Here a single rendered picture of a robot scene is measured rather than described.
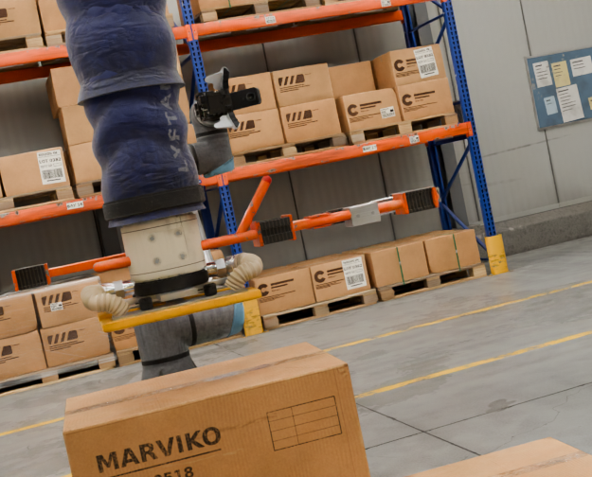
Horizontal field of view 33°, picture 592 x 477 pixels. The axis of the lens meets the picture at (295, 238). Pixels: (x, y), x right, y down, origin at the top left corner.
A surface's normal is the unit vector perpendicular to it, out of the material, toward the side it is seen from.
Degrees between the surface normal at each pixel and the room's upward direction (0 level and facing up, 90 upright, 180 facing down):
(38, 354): 90
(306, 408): 90
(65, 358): 90
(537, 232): 90
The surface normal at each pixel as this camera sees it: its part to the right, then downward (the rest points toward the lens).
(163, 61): 0.81, 0.06
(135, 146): 0.00, -0.23
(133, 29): 0.34, -0.10
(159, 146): 0.54, -0.37
